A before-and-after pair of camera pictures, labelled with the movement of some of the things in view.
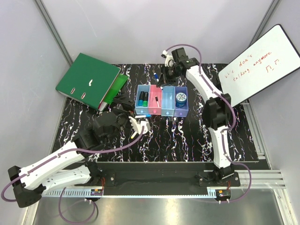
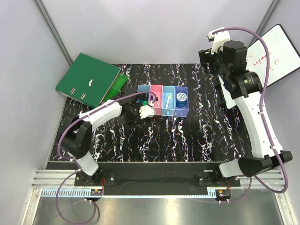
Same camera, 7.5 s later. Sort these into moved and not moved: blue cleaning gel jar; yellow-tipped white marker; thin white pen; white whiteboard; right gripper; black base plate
Moved: right gripper; yellow-tipped white marker
Not moved: white whiteboard; blue cleaning gel jar; black base plate; thin white pen
